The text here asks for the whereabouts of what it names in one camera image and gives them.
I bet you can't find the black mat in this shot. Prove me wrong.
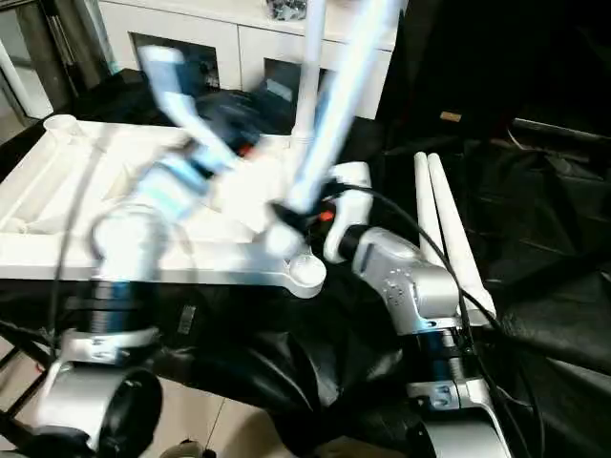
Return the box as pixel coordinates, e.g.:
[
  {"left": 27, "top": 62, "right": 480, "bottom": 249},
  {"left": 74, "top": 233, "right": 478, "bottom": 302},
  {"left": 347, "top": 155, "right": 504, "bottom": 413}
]
[{"left": 0, "top": 66, "right": 611, "bottom": 458}]

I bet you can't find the white plastic table leg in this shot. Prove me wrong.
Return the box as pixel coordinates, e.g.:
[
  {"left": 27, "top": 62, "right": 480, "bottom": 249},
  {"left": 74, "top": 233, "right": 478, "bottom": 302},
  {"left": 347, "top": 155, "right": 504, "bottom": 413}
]
[
  {"left": 413, "top": 151, "right": 448, "bottom": 268},
  {"left": 264, "top": 0, "right": 407, "bottom": 261},
  {"left": 289, "top": 0, "right": 331, "bottom": 149},
  {"left": 427, "top": 152, "right": 497, "bottom": 328}
]

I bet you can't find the black metal rack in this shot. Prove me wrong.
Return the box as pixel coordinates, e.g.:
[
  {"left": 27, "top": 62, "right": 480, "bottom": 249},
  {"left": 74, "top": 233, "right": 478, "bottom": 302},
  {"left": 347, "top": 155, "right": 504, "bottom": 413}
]
[{"left": 0, "top": 319, "right": 63, "bottom": 430}]

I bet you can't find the white glass-door cabinet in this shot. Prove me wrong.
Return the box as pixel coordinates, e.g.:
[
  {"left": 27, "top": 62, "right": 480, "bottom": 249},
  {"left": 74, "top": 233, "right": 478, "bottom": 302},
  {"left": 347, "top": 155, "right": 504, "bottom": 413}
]
[{"left": 97, "top": 0, "right": 397, "bottom": 120}]

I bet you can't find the black backdrop cloth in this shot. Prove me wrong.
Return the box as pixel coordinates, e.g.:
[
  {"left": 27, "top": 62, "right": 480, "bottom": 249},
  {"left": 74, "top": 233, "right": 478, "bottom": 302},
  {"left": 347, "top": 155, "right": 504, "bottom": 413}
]
[{"left": 381, "top": 0, "right": 611, "bottom": 139}]

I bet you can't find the black left wrist camera cable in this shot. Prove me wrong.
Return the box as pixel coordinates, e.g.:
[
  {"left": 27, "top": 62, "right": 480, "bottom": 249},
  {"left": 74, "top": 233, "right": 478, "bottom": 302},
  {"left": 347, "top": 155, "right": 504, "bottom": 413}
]
[{"left": 47, "top": 147, "right": 96, "bottom": 335}]

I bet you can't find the white pole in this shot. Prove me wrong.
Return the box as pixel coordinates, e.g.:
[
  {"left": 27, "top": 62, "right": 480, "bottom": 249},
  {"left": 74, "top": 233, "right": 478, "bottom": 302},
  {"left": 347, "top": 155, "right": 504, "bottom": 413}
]
[{"left": 0, "top": 42, "right": 53, "bottom": 118}]

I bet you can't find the black metal bar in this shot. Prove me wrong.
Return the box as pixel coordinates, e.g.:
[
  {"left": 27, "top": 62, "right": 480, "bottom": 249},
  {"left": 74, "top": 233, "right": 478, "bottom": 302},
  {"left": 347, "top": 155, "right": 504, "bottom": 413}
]
[{"left": 510, "top": 116, "right": 611, "bottom": 144}]

